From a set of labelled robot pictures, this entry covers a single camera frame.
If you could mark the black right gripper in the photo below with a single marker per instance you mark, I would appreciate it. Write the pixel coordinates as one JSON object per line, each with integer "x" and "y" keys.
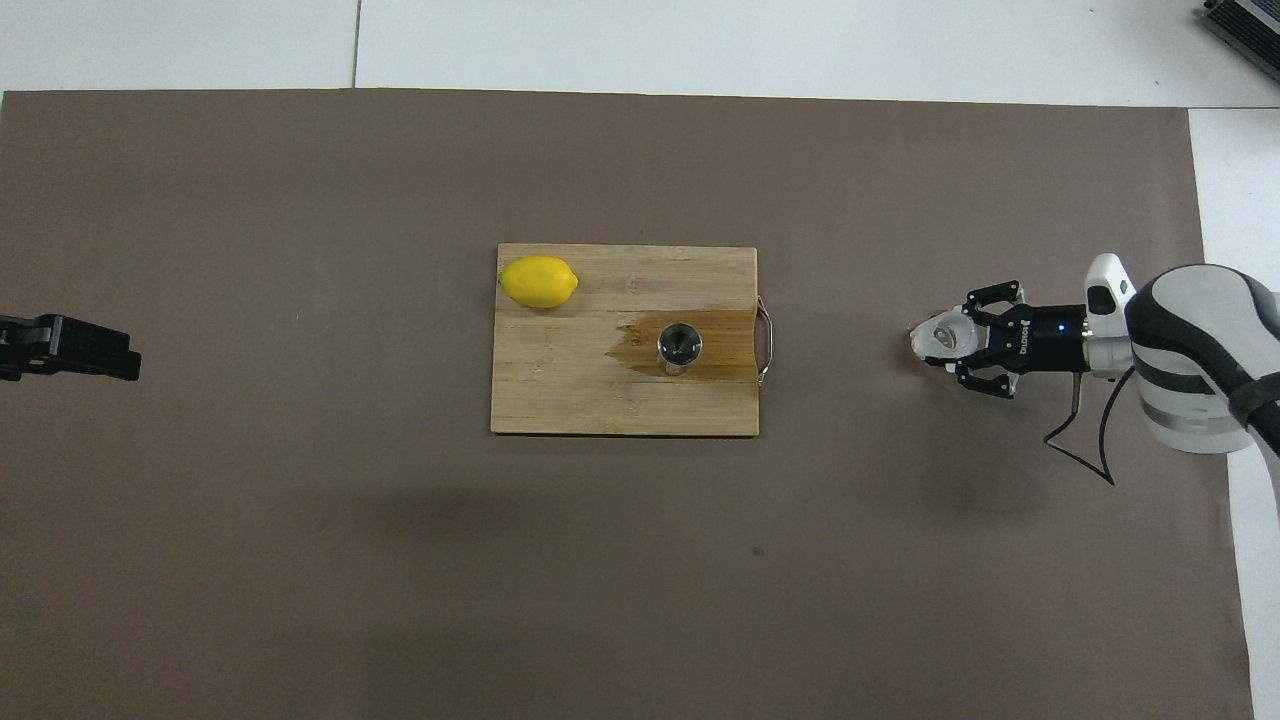
{"x": 1045, "y": 340}

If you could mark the steel double jigger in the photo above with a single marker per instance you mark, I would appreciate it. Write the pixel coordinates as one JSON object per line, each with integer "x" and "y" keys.
{"x": 680, "y": 345}

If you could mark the brown table mat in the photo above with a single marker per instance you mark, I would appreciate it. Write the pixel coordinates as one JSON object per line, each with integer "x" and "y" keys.
{"x": 600, "y": 600}

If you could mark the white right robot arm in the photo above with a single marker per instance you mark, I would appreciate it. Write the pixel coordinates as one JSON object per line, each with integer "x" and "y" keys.
{"x": 1200, "y": 330}

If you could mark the yellow lemon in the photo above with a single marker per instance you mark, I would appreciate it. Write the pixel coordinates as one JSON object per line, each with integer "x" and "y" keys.
{"x": 540, "y": 282}

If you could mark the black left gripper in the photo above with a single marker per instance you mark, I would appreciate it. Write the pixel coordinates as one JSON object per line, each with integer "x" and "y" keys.
{"x": 20, "y": 345}

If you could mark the wooden cutting board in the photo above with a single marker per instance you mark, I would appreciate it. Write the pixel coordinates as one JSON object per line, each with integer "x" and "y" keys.
{"x": 560, "y": 380}

